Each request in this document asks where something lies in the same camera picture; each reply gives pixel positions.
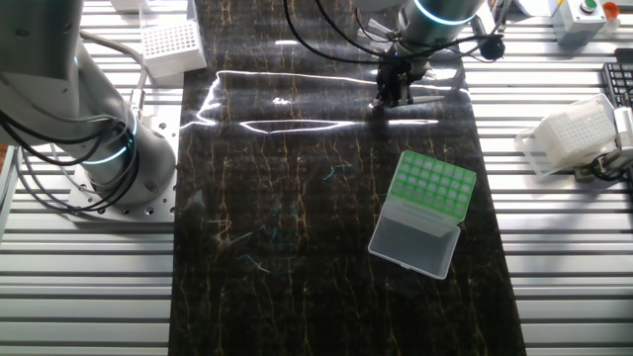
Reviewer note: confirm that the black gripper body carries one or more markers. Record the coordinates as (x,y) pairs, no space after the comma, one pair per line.
(395,76)

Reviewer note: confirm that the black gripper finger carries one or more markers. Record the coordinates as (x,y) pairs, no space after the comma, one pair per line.
(384,100)
(404,98)

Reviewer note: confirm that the green pipette tip holder box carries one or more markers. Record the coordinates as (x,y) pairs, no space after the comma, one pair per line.
(427,198)

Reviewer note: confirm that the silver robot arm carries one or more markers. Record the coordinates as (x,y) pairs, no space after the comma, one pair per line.
(49,99)

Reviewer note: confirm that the white tip rack clear lid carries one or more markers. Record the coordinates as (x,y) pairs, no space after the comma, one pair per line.
(573,131)

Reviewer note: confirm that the white tip rack left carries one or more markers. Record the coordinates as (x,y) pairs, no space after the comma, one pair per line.
(173,47)

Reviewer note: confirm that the black marble pattern mat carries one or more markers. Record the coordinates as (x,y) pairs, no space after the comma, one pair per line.
(316,222)

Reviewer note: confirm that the black keyboard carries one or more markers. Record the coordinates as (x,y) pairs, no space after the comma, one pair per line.
(618,76)

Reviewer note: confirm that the orange capped small bottle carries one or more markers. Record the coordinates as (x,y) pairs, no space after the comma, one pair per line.
(611,10)

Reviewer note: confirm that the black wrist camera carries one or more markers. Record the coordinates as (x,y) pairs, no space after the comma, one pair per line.
(492,48)

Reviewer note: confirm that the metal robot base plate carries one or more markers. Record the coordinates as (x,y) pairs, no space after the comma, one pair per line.
(163,148)

